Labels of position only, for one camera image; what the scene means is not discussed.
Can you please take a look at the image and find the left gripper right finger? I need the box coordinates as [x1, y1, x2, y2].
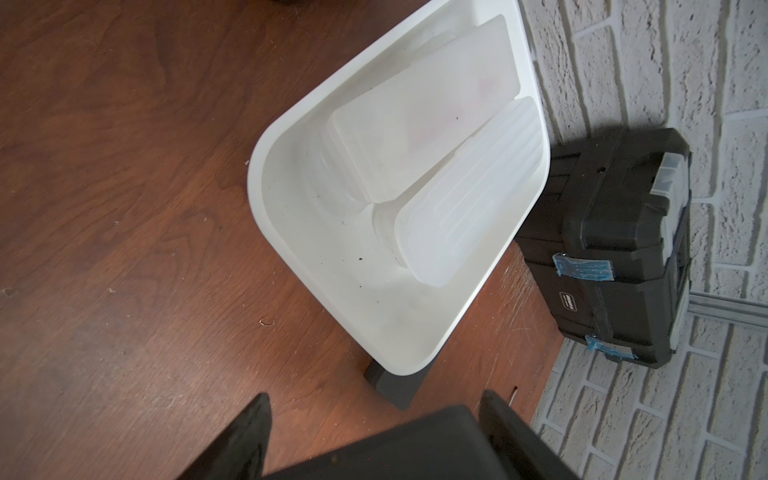
[479, 390, 578, 480]

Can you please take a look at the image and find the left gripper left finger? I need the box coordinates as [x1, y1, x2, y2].
[178, 392, 272, 479]

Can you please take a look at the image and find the black pencil case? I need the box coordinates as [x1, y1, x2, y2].
[267, 406, 508, 479]

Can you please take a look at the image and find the ribbed translucent pencil case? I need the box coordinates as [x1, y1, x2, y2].
[393, 97, 544, 287]

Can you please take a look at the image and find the white storage bin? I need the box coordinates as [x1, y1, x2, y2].
[247, 1, 549, 376]

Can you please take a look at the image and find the black plastic toolbox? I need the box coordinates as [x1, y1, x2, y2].
[516, 128, 691, 368]

